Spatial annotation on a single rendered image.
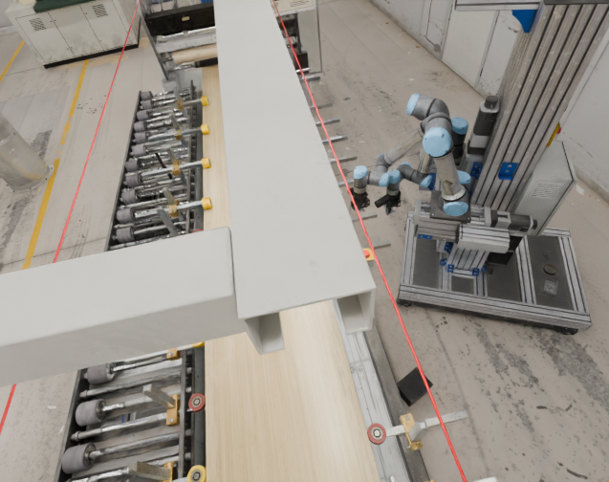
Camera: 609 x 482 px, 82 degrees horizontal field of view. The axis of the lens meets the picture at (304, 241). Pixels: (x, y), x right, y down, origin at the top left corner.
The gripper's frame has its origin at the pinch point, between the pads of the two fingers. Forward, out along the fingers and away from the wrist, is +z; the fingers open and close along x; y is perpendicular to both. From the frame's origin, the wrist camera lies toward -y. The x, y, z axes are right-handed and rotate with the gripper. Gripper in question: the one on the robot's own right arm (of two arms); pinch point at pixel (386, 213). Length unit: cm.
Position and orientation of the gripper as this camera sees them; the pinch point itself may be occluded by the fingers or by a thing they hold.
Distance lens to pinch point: 241.8
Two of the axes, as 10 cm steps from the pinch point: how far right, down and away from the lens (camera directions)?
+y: 9.8, -2.1, 0.3
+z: 1.1, 6.1, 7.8
